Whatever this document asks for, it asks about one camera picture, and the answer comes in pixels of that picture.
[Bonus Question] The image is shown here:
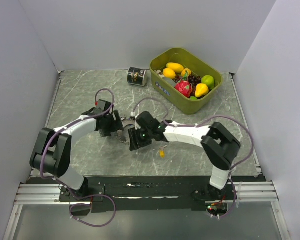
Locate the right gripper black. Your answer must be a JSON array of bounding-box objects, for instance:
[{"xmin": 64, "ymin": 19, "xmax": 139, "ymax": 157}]
[{"xmin": 128, "ymin": 125, "xmax": 154, "ymax": 151}]

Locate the round metal key ring disc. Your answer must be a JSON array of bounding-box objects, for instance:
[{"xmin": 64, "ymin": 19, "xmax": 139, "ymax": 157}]
[{"xmin": 117, "ymin": 116, "xmax": 135, "ymax": 145}]

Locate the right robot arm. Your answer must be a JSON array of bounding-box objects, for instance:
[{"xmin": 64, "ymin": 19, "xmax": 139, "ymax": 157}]
[{"xmin": 128, "ymin": 111, "xmax": 241, "ymax": 200}]

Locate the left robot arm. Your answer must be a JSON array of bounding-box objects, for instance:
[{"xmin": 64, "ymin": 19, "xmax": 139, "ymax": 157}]
[{"xmin": 29, "ymin": 100, "xmax": 124, "ymax": 201}]

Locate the yellow tag key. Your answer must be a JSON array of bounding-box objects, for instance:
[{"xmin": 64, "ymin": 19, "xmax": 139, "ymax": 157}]
[{"xmin": 159, "ymin": 145, "xmax": 168, "ymax": 158}]

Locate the black printed paper cup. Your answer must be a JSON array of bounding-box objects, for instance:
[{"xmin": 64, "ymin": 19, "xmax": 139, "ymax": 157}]
[{"xmin": 127, "ymin": 67, "xmax": 147, "ymax": 87}]

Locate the green plastic bin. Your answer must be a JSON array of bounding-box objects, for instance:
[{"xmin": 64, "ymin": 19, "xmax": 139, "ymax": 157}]
[{"xmin": 149, "ymin": 47, "xmax": 223, "ymax": 115}]

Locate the red dragon fruit toy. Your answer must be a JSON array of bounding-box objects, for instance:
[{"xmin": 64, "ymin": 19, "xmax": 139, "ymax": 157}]
[{"xmin": 174, "ymin": 80, "xmax": 193, "ymax": 98}]

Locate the yellow lemon toy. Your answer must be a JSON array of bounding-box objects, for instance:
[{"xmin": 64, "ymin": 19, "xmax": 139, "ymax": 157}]
[{"xmin": 162, "ymin": 68, "xmax": 176, "ymax": 80}]

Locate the orange fruit toy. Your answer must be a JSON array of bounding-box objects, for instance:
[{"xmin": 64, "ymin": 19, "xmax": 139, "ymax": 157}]
[{"xmin": 181, "ymin": 68, "xmax": 192, "ymax": 77}]

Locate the dark grapes toy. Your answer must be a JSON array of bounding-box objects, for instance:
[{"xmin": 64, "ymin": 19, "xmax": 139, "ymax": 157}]
[{"xmin": 174, "ymin": 75, "xmax": 202, "ymax": 90}]

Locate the yellow pear toy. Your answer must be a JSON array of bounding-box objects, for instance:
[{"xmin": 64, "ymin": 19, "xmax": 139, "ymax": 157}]
[{"xmin": 195, "ymin": 83, "xmax": 210, "ymax": 99}]

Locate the yellow mango toy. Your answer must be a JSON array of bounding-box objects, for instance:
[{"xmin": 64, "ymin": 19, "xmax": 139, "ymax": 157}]
[{"xmin": 166, "ymin": 62, "xmax": 185, "ymax": 74}]

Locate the green apple toy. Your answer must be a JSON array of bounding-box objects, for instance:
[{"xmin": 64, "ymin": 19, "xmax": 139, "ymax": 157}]
[{"xmin": 201, "ymin": 75, "xmax": 215, "ymax": 91}]

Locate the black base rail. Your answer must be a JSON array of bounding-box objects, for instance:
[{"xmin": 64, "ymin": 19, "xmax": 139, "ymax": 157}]
[{"xmin": 59, "ymin": 176, "xmax": 235, "ymax": 213}]

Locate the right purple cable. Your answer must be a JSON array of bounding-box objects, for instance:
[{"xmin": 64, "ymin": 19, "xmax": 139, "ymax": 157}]
[{"xmin": 132, "ymin": 97, "xmax": 255, "ymax": 220}]

